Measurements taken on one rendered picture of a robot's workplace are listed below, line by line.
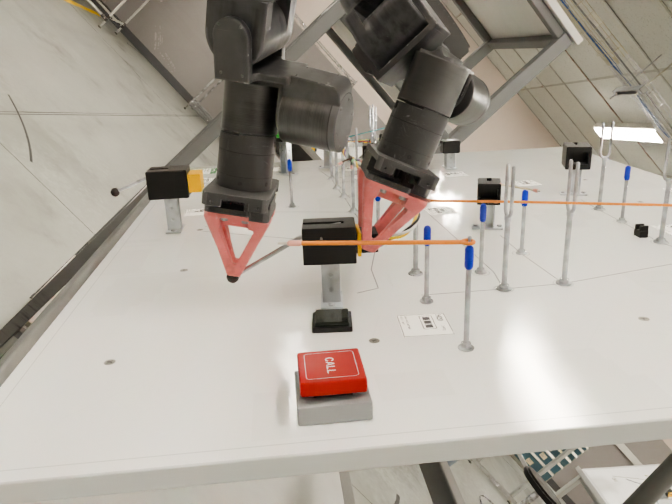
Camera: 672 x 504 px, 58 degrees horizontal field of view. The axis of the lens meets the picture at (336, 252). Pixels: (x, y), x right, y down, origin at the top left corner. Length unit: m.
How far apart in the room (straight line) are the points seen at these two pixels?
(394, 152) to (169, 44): 7.96
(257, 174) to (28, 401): 0.28
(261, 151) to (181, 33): 7.91
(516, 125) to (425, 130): 8.01
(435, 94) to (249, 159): 0.19
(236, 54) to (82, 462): 0.35
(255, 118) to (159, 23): 8.00
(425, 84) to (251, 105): 0.17
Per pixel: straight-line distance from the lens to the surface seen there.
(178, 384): 0.54
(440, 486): 1.01
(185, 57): 8.46
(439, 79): 0.60
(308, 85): 0.57
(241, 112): 0.59
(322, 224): 0.63
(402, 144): 0.60
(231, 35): 0.56
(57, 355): 0.63
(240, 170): 0.60
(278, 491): 0.99
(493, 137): 8.52
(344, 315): 0.61
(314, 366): 0.47
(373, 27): 0.64
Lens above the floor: 1.23
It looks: 8 degrees down
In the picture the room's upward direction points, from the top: 48 degrees clockwise
